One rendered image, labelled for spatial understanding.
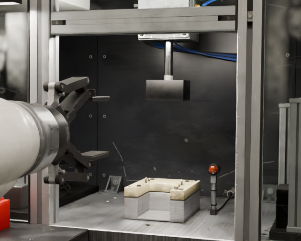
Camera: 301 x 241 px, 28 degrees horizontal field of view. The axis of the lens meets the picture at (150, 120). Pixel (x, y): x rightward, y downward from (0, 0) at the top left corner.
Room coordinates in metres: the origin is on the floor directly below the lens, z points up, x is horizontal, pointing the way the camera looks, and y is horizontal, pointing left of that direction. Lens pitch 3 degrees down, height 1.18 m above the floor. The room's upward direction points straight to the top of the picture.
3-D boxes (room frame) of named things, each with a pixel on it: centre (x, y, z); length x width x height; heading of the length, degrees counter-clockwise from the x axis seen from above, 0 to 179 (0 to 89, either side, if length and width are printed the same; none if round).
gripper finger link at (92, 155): (0.92, 0.09, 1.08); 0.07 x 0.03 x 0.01; 163
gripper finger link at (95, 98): (0.92, 0.09, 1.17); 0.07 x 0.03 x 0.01; 163
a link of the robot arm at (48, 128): (0.71, 0.16, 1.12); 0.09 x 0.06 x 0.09; 73
